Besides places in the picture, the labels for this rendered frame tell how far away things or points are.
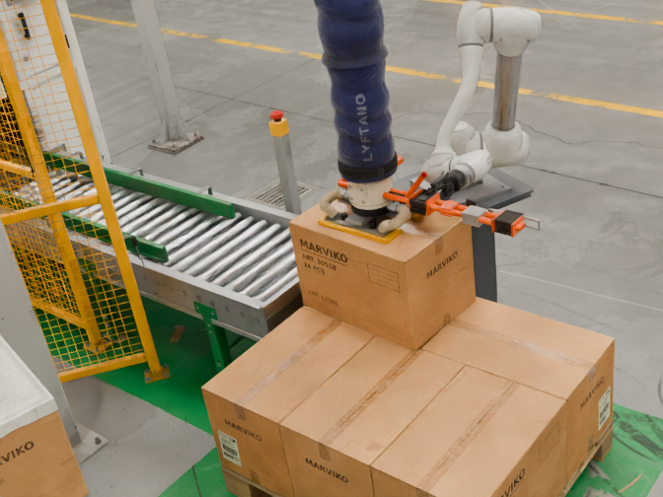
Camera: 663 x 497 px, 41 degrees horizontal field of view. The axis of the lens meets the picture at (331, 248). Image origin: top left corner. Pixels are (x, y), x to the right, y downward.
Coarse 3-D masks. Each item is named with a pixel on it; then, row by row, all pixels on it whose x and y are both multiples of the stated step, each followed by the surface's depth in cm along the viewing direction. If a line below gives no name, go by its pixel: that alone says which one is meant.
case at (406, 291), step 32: (416, 224) 342; (448, 224) 338; (320, 256) 353; (352, 256) 339; (384, 256) 326; (416, 256) 324; (448, 256) 339; (320, 288) 363; (352, 288) 348; (384, 288) 335; (416, 288) 329; (448, 288) 345; (352, 320) 358; (384, 320) 344; (416, 320) 335; (448, 320) 351
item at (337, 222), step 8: (328, 216) 353; (336, 216) 351; (344, 216) 346; (320, 224) 351; (328, 224) 348; (336, 224) 346; (344, 224) 344; (352, 224) 344; (368, 224) 342; (376, 224) 338; (344, 232) 344; (352, 232) 341; (360, 232) 339; (368, 232) 337; (376, 232) 336; (392, 232) 335; (400, 232) 336; (376, 240) 334; (384, 240) 331; (392, 240) 333
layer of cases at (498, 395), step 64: (320, 320) 365; (512, 320) 348; (256, 384) 336; (320, 384) 331; (384, 384) 326; (448, 384) 322; (512, 384) 316; (576, 384) 312; (256, 448) 334; (320, 448) 305; (384, 448) 297; (448, 448) 293; (512, 448) 290; (576, 448) 325
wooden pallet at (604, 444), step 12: (612, 420) 351; (612, 432) 353; (600, 444) 345; (612, 444) 357; (588, 456) 337; (600, 456) 351; (228, 468) 356; (228, 480) 361; (240, 480) 354; (240, 492) 359; (252, 492) 355; (264, 492) 359; (564, 492) 326
